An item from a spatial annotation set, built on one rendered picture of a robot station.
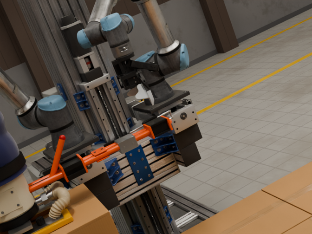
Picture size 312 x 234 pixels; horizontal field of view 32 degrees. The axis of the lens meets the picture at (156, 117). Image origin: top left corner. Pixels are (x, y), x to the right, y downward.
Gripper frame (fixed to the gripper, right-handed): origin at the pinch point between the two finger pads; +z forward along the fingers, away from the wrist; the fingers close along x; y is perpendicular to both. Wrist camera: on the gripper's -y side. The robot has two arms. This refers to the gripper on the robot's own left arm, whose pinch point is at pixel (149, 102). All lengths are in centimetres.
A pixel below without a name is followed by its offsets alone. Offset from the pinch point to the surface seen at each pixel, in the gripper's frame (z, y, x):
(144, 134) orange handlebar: 9.2, 7.2, 4.4
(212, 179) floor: 118, -67, -178
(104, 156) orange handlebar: 10.0, 23.9, 4.8
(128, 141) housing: 8.9, 13.8, 4.7
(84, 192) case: 22.5, 35.3, -5.2
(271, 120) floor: 118, -157, -237
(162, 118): 6.9, -1.7, 2.8
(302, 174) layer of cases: 63, -57, -13
